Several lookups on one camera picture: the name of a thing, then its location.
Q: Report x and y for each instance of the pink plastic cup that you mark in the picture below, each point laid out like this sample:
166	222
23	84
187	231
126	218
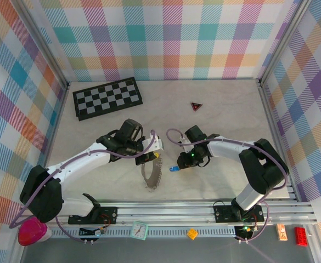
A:
31	233

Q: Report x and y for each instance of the aluminium corner post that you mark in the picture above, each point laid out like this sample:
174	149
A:
283	41
43	46

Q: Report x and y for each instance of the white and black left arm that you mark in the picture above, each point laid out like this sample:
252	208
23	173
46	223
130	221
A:
75	161

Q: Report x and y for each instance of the yellow toy brick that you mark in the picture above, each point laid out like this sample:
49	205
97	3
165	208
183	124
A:
192	233

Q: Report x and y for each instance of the black and silver chessboard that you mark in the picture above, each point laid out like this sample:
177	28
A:
108	98

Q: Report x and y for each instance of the blue plastic key tag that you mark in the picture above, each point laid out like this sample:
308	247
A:
174	168

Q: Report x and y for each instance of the red and black triangle piece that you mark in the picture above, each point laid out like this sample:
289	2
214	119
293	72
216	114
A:
196	106

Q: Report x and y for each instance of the mint green square clock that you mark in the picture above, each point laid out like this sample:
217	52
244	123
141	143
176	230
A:
139	230

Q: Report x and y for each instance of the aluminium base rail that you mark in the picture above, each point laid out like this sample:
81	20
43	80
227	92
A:
163	211

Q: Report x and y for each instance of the aluminium side rail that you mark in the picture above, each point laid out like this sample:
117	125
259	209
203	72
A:
272	126
54	120

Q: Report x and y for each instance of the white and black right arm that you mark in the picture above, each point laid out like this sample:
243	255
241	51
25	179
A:
226	149

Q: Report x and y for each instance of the red toy brick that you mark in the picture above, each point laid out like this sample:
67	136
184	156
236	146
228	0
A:
301	236

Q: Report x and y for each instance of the orange wooden block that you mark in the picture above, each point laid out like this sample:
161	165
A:
281	232

